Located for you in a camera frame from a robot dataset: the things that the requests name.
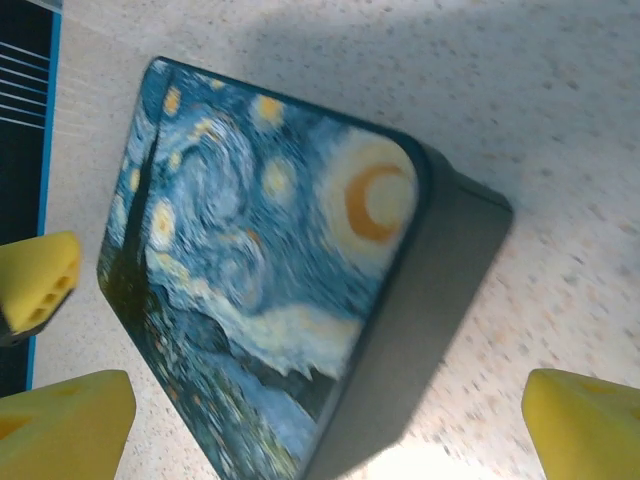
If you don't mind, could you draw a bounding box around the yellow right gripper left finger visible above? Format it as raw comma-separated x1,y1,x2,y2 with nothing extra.
0,369,137,480

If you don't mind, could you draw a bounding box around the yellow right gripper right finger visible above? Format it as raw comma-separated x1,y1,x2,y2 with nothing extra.
522,368,640,480

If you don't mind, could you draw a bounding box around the starry night print box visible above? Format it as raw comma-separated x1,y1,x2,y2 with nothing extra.
97,55,515,480

